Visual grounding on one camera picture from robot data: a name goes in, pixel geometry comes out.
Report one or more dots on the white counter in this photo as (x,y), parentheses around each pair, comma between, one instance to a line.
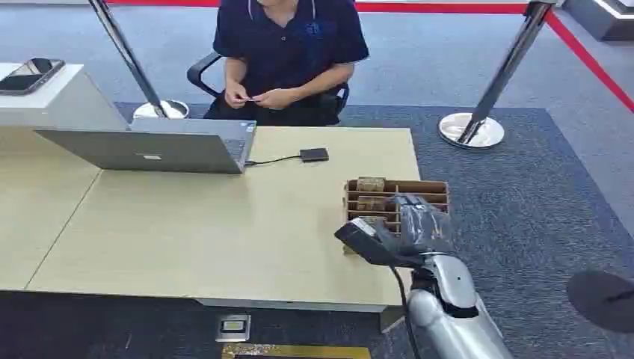
(64,106)

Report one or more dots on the silver laptop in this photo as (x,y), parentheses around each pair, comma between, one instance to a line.
(148,148)

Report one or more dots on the wooden card box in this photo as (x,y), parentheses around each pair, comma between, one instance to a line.
(421,188)

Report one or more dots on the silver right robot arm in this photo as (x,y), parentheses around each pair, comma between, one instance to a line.
(455,317)

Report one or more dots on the grey display plinth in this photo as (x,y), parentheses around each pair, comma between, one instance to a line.
(602,20)

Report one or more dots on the red barrier belt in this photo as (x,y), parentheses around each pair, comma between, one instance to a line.
(589,62)
(446,8)

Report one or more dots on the black office chair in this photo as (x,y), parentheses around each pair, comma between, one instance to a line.
(198,72)

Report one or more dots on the metal floor socket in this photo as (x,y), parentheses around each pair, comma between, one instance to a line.
(233,327)

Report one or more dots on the yellow floor plate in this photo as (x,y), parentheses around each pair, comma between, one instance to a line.
(297,352)

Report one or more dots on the person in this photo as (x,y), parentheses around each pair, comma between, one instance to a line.
(287,44)

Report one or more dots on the small black card reader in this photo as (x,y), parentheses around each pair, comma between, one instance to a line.
(314,155)

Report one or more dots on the person's left hand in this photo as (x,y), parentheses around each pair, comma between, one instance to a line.
(275,98)

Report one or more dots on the chrome stanchion post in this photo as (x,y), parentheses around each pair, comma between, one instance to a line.
(126,54)
(505,69)

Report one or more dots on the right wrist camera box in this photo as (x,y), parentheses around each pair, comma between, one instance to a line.
(364,243)

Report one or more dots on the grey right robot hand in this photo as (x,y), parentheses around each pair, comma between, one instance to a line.
(423,225)

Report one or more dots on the black round disc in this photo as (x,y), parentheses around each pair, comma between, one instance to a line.
(599,299)

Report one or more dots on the black smartphone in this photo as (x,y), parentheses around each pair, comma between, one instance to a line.
(27,75)

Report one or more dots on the person's right hand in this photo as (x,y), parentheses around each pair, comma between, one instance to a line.
(235,95)

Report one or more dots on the small card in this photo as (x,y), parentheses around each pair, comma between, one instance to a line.
(249,99)

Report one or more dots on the dark blue rug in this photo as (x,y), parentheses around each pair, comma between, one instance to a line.
(525,198)

